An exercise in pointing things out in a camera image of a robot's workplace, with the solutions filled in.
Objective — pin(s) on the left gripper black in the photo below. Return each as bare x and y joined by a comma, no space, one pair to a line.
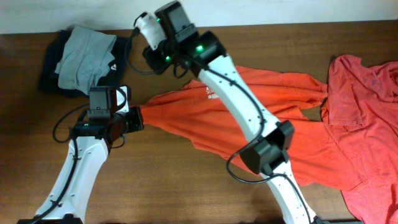
137,124

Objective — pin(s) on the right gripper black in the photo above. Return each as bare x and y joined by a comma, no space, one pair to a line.
150,55

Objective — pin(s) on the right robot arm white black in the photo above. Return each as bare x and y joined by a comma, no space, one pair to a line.
174,40

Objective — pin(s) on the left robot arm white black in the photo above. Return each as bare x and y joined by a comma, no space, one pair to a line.
105,119

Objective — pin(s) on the grey folded garment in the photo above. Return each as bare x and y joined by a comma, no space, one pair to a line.
86,57

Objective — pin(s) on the dark navy folded garment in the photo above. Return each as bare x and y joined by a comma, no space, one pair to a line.
48,82

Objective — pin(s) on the pink red t-shirt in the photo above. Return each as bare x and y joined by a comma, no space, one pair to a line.
361,114

